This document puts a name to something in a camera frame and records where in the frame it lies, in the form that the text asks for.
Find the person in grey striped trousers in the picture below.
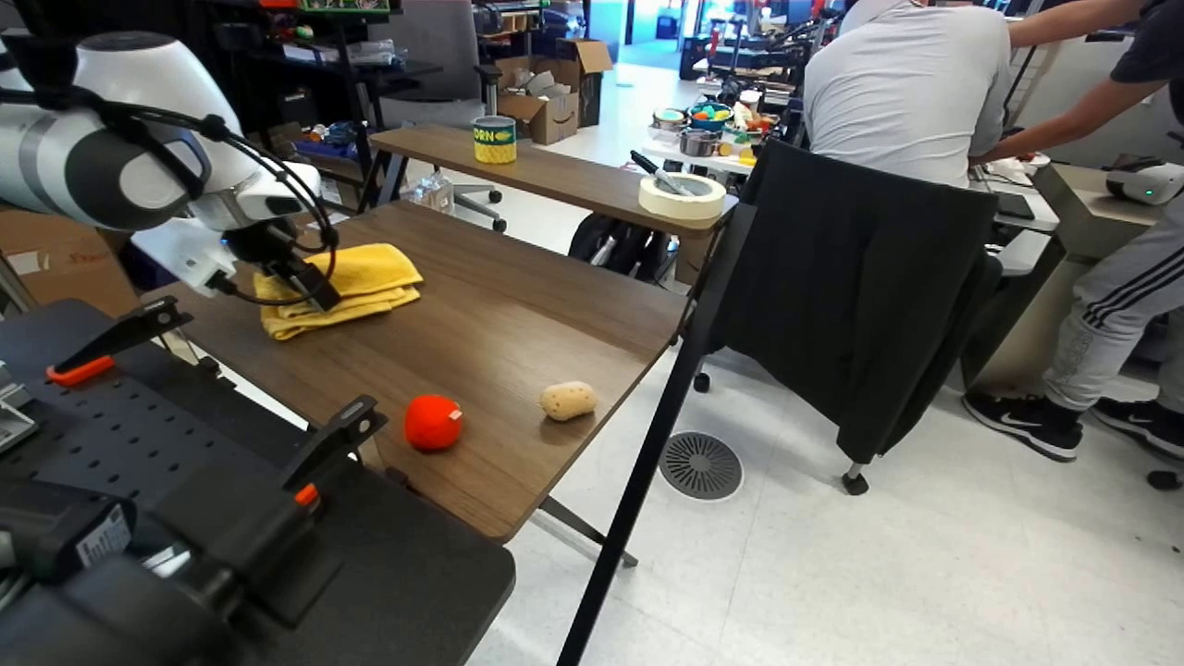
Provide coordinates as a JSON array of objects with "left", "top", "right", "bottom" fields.
[{"left": 965, "top": 0, "right": 1184, "bottom": 463}]

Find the yellow green tin can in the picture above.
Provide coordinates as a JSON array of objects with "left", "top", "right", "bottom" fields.
[{"left": 471, "top": 114, "right": 517, "bottom": 166}]

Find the cardboard box at left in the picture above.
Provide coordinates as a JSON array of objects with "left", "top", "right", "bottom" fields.
[{"left": 0, "top": 209, "right": 136, "bottom": 314}]

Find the wooden back table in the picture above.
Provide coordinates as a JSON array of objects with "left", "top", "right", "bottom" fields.
[{"left": 370, "top": 124, "right": 731, "bottom": 236}]

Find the round floor drain cover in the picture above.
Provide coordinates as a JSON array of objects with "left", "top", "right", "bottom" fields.
[{"left": 662, "top": 434, "right": 743, "bottom": 500}]

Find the open cardboard box background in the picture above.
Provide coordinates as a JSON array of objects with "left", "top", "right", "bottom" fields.
[{"left": 496, "top": 39, "right": 613, "bottom": 144}]

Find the yellow cloth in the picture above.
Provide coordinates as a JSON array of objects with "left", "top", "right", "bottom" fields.
[{"left": 253, "top": 241, "right": 422, "bottom": 340}]

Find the beige potato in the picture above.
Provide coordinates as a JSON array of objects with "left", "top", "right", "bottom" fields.
[{"left": 539, "top": 381, "right": 595, "bottom": 421}]

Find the black clamp orange handle left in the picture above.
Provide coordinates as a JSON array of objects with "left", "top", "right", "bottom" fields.
[{"left": 44, "top": 297, "right": 190, "bottom": 389}]

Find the black clamp orange trigger right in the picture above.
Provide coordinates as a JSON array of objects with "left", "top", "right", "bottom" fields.
[{"left": 200, "top": 395, "right": 385, "bottom": 620}]

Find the person in grey shirt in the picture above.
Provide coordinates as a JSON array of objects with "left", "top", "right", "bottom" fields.
[{"left": 803, "top": 0, "right": 1014, "bottom": 189}]

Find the black office chair with jacket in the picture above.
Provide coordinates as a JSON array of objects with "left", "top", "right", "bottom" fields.
[{"left": 710, "top": 140, "right": 1040, "bottom": 495}]

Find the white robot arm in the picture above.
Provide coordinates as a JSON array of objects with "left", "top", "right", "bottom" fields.
[{"left": 0, "top": 28, "right": 339, "bottom": 309}]

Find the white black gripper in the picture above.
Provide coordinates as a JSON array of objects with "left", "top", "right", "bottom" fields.
[{"left": 135, "top": 219, "right": 339, "bottom": 309}]

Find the black tripod pole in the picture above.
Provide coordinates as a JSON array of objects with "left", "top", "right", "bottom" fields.
[{"left": 554, "top": 204, "right": 755, "bottom": 666}]

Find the red tomato ball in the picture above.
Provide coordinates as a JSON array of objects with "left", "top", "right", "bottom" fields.
[{"left": 402, "top": 393, "right": 465, "bottom": 450}]

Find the white tape roll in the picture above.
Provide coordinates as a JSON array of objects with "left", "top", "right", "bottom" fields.
[{"left": 635, "top": 172, "right": 724, "bottom": 224}]

